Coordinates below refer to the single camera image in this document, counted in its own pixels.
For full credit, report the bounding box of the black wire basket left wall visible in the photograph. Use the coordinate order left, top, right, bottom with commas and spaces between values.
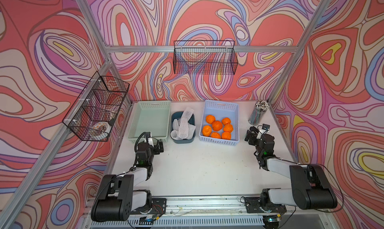
62, 72, 130, 142

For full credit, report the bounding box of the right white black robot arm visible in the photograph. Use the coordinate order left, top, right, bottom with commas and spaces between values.
245, 124, 338, 212

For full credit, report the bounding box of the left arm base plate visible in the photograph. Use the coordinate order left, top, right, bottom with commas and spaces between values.
131, 198, 167, 216

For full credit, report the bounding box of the black wire basket wall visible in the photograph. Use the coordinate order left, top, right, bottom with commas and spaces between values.
173, 39, 238, 75
62, 72, 130, 142

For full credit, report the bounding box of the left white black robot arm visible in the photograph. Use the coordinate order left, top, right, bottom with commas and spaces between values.
91, 138, 164, 222

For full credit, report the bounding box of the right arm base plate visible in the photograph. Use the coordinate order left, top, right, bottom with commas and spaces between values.
240, 197, 287, 215

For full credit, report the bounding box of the green plastic basket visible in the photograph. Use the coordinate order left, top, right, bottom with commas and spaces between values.
127, 101, 171, 143

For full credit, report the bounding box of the light blue plastic basket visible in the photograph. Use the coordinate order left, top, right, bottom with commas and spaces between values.
199, 100, 240, 146

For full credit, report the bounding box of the cup of pencils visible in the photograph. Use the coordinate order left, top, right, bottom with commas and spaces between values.
248, 100, 270, 126

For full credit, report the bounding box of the black wire basket back wall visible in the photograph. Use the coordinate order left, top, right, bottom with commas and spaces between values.
173, 39, 238, 75

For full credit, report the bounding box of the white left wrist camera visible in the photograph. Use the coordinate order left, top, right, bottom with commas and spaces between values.
145, 132, 159, 148

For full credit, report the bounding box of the item in left wire basket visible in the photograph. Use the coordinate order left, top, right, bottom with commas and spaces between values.
89, 122, 111, 140

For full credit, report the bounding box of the dark teal plastic tub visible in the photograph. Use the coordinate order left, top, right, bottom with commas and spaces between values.
170, 111, 196, 144

